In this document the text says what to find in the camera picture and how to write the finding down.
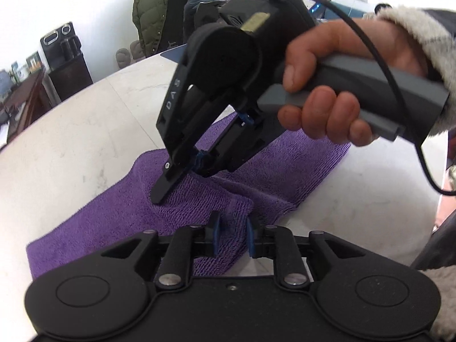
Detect operator right forearm sleeve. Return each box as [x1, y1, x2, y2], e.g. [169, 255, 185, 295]
[375, 5, 456, 137]

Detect purple microfiber towel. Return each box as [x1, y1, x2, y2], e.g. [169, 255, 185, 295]
[26, 132, 349, 277]

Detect black cabinet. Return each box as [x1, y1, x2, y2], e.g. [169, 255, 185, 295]
[49, 53, 93, 101]

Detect green puffer jacket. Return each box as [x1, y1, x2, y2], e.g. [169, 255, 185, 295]
[132, 0, 188, 57]

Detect operator right hand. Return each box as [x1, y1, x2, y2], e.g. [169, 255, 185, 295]
[278, 19, 429, 147]

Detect grey plush slippers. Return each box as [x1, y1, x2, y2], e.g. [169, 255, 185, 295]
[115, 40, 145, 70]

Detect blue table mat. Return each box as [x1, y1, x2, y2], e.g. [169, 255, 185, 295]
[160, 44, 187, 63]

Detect black kettle appliance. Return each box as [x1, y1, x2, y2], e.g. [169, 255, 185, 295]
[40, 22, 82, 71]

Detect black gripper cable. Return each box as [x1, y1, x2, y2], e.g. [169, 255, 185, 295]
[259, 0, 456, 197]

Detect dark wooden desk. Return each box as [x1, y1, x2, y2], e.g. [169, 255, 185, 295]
[5, 69, 54, 144]

